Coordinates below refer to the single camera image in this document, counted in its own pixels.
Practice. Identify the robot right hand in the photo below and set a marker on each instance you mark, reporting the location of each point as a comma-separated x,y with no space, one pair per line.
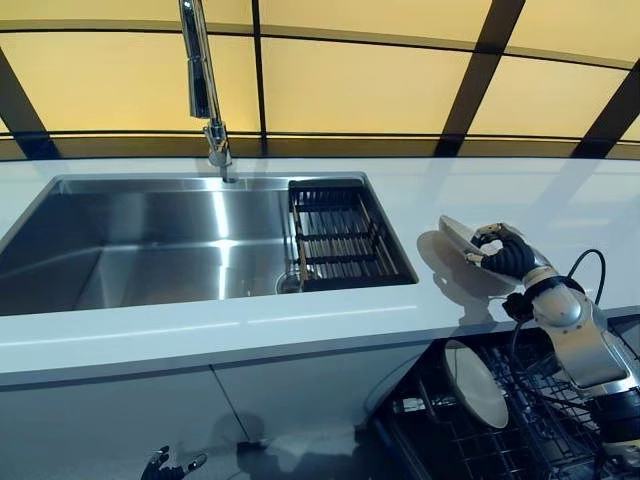
515,255

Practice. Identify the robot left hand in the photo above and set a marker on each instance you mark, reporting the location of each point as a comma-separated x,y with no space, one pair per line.
167,467

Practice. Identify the large cream round plate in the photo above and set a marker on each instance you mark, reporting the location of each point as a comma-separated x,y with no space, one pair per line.
450,255

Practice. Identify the small cream round plate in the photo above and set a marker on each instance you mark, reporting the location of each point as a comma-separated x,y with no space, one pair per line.
475,385

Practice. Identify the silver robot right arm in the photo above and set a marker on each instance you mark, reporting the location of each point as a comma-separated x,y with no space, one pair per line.
585,340

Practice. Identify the wide white cabinet door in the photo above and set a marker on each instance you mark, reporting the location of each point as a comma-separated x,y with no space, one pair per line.
100,425

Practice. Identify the narrow white cabinet door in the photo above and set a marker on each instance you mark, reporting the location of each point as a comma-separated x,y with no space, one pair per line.
310,395

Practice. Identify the black dish drying rack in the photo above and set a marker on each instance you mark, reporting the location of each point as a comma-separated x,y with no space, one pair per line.
345,235

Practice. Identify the round steel sink strainer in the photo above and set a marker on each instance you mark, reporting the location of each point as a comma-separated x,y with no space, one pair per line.
289,281

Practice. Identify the stainless steel sink basin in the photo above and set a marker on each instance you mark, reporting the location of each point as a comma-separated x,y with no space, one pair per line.
150,240

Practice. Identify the chrome gooseneck kitchen faucet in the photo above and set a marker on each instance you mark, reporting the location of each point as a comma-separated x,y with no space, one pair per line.
200,75

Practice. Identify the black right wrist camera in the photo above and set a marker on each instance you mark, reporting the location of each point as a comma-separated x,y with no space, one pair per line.
519,306

